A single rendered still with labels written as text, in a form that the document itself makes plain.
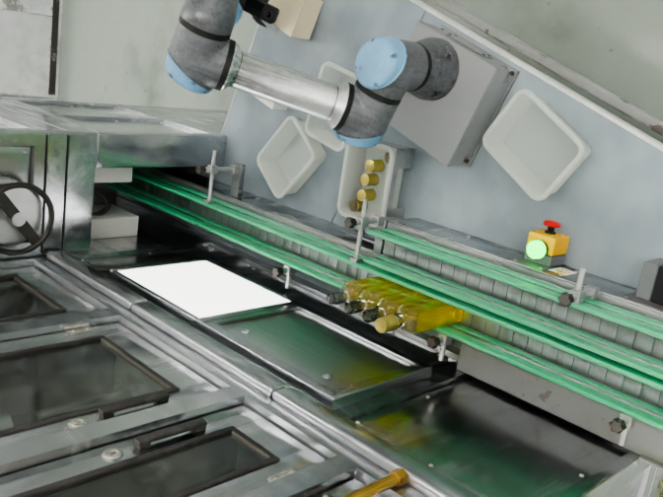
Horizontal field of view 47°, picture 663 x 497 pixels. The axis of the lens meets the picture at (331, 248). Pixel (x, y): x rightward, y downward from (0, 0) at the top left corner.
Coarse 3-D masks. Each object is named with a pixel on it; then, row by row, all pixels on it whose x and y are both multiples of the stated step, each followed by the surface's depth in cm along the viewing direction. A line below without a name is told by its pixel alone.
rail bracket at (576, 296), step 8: (584, 272) 153; (576, 288) 154; (584, 288) 159; (592, 288) 158; (560, 296) 151; (568, 296) 150; (576, 296) 153; (584, 296) 154; (592, 296) 158; (560, 304) 151; (568, 304) 150; (576, 304) 153
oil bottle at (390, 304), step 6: (402, 294) 180; (408, 294) 181; (414, 294) 182; (420, 294) 183; (384, 300) 175; (390, 300) 175; (396, 300) 175; (402, 300) 176; (408, 300) 177; (414, 300) 178; (378, 306) 174; (384, 306) 173; (390, 306) 172; (396, 306) 173; (390, 312) 172
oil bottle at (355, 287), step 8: (352, 280) 185; (360, 280) 186; (368, 280) 187; (376, 280) 188; (384, 280) 189; (344, 288) 181; (352, 288) 180; (360, 288) 180; (368, 288) 182; (352, 296) 180; (344, 304) 182
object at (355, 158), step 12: (348, 156) 211; (360, 156) 214; (372, 156) 214; (384, 156) 211; (348, 168) 213; (360, 168) 216; (384, 168) 211; (348, 180) 214; (384, 180) 212; (348, 192) 215; (384, 192) 203; (348, 204) 217; (372, 204) 215; (384, 204) 203; (348, 216) 212; (384, 216) 204
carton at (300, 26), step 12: (276, 0) 225; (288, 0) 222; (300, 0) 219; (312, 0) 219; (288, 12) 222; (300, 12) 219; (312, 12) 222; (276, 24) 226; (288, 24) 223; (300, 24) 222; (312, 24) 225; (300, 36) 225
